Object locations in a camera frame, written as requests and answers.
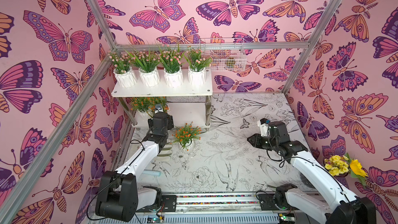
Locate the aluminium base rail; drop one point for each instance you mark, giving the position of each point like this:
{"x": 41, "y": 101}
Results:
{"x": 221, "y": 208}

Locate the white two-tier rack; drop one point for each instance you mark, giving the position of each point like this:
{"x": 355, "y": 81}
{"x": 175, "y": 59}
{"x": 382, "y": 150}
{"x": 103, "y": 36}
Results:
{"x": 193, "y": 102}

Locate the yellow sunflower bouquet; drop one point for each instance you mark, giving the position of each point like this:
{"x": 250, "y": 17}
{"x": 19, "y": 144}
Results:
{"x": 338, "y": 166}

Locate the light blue tube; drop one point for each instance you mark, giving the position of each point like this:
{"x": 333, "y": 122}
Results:
{"x": 152, "y": 173}

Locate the white wire basket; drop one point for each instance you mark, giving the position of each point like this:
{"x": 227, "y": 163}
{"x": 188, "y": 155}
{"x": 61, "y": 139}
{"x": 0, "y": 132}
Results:
{"x": 225, "y": 53}

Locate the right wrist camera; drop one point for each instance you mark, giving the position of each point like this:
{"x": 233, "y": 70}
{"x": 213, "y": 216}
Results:
{"x": 263, "y": 124}

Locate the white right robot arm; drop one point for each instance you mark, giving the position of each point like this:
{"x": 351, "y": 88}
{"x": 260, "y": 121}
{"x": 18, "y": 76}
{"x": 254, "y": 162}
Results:
{"x": 340, "y": 205}

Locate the pink flower pot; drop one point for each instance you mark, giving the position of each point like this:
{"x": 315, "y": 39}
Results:
{"x": 122, "y": 69}
{"x": 171, "y": 59}
{"x": 146, "y": 62}
{"x": 198, "y": 63}

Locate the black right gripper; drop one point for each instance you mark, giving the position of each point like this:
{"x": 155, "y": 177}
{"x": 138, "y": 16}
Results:
{"x": 258, "y": 140}

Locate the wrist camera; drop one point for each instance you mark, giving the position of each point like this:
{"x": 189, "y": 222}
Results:
{"x": 158, "y": 109}
{"x": 263, "y": 124}

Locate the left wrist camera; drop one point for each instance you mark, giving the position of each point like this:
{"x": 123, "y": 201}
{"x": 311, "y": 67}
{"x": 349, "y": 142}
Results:
{"x": 158, "y": 109}

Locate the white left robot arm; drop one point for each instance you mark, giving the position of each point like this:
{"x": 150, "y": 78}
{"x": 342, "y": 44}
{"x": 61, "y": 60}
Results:
{"x": 119, "y": 197}

